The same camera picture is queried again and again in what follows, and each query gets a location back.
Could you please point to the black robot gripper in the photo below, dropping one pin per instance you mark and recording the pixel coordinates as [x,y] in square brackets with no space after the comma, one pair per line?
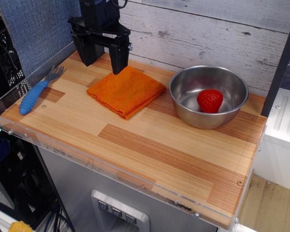
[99,23]

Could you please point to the folded orange cloth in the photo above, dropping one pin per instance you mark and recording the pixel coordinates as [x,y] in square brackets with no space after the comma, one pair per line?
[127,92]

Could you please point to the blue fabric panel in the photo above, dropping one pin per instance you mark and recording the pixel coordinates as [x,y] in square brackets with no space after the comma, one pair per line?
[40,32]

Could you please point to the stainless steel bowl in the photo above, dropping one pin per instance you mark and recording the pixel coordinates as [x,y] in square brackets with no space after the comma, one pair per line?
[185,86]

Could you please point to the black plastic crate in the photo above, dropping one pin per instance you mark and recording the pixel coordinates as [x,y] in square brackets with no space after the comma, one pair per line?
[11,73]

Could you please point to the red toy strawberry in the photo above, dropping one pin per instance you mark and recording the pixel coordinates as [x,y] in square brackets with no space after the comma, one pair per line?
[210,100]

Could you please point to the clear acrylic table guard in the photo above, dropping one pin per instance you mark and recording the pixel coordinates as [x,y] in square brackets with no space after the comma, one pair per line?
[183,178]

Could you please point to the stainless steel cabinet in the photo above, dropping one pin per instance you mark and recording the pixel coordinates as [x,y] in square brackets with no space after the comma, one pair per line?
[74,182]

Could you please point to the silver button dispenser panel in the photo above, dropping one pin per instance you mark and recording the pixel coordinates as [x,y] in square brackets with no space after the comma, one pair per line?
[115,216]

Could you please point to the yellow object at bottom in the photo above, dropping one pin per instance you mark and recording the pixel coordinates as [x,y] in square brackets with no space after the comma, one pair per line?
[19,226]

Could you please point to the white side unit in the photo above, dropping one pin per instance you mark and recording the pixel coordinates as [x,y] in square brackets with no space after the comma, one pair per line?
[272,160]

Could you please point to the black corner post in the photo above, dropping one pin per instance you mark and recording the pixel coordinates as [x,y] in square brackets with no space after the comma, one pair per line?
[98,51]

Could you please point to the blue handled metal spork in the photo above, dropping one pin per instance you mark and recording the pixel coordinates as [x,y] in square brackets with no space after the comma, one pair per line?
[32,95]

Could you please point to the black right frame post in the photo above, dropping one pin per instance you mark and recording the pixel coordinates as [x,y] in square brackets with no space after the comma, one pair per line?
[277,79]

